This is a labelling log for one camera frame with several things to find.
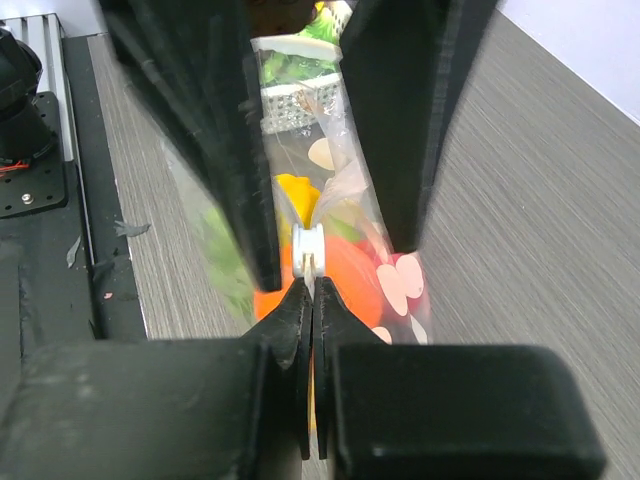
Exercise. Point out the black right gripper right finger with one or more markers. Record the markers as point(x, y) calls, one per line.
point(405, 411)

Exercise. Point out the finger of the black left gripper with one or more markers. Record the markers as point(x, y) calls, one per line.
point(404, 66)
point(192, 66)

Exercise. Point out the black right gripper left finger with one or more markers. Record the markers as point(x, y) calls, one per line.
point(224, 408)

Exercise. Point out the red yellow apple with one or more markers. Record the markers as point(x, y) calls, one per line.
point(406, 316)

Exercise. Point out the orange fruit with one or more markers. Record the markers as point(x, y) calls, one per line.
point(352, 272)

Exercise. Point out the green grape bunch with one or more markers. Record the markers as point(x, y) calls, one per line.
point(226, 267)

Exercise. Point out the yellow lemon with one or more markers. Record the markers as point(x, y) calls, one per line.
point(302, 194)

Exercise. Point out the clear dotted zip bag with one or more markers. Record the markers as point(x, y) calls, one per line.
point(326, 152)

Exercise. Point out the green lettuce leaf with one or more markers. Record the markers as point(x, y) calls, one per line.
point(278, 68)

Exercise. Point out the white fruit basket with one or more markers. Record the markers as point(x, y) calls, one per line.
point(292, 105)

